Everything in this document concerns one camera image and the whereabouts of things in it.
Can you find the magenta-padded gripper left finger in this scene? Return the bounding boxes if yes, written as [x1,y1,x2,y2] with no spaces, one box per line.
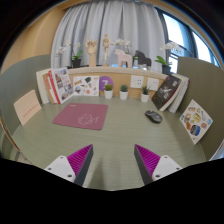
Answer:
[44,143,94,187]

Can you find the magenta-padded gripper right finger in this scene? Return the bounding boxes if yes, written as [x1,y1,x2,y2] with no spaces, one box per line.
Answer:
[134,143,183,186]

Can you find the dark grey computer mouse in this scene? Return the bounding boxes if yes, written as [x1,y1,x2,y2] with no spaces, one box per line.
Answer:
[144,110,164,124]

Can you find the pink mouse pad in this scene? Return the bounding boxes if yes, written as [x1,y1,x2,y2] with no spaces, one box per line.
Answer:
[52,102,109,131]

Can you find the colourful food sticker sheet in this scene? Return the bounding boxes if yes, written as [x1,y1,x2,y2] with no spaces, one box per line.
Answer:
[179,99,214,145]

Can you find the beige printed card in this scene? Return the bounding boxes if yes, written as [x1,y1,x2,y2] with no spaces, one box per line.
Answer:
[13,89,43,126]

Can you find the spiky succulent in white pot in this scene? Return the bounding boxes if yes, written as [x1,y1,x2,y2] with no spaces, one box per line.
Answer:
[140,85,151,103]

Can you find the black cover book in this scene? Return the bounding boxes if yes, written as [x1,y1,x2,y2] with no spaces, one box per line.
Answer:
[151,74,183,111]

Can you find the red-edged photo magazine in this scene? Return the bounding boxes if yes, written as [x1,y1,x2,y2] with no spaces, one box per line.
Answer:
[48,67,74,105]

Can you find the small succulent in white pot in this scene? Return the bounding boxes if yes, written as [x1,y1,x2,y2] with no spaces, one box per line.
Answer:
[103,83,114,100]
[119,84,130,101]

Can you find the white books behind magazine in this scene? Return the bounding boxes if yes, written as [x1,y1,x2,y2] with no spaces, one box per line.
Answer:
[35,68,54,105]

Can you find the white sticker sheet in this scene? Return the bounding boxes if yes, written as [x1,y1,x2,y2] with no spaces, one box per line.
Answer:
[72,75,101,97]

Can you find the purple round number sign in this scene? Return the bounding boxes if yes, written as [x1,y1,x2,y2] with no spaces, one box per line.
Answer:
[98,75,115,92]

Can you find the white orchid in black pot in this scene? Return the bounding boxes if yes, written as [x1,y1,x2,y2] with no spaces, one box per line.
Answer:
[114,38,138,66]
[154,41,183,76]
[54,40,84,69]

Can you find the dark grey horse figure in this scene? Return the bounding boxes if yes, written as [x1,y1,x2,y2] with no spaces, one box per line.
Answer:
[133,49,153,68]

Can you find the pink horse figure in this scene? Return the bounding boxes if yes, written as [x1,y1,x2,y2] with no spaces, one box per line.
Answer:
[114,48,134,69]

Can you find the wooden hand model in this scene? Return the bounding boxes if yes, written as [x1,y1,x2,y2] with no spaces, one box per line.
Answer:
[85,38,99,68]

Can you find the wooden artist mannequin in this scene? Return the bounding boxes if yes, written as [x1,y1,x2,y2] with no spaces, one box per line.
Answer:
[100,32,114,67]

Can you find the grey curtain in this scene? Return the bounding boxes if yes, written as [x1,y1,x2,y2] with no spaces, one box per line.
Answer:
[50,0,168,73]

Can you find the white wall socket plate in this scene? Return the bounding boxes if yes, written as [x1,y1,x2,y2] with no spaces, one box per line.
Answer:
[129,74,145,89]
[146,77,160,92]

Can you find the window with dark frame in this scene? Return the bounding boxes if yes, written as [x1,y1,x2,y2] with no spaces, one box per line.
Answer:
[159,9,222,75]

